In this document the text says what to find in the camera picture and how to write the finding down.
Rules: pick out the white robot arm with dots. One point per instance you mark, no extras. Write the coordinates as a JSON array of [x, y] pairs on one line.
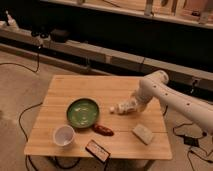
[[155, 85]]

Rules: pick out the green ceramic plate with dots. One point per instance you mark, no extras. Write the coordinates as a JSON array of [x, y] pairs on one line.
[[83, 113]]

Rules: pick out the dark red pepper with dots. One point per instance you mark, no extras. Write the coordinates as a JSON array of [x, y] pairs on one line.
[[102, 130]]

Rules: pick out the wooden table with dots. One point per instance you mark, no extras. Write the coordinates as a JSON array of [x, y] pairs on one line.
[[106, 91]]

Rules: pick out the white sponge block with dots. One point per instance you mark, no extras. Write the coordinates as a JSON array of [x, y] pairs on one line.
[[143, 133]]

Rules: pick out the black rectangular box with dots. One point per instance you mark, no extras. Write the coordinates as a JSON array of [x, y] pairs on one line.
[[97, 151]]

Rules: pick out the black device on ledge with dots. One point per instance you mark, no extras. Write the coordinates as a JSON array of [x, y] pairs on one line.
[[59, 35]]

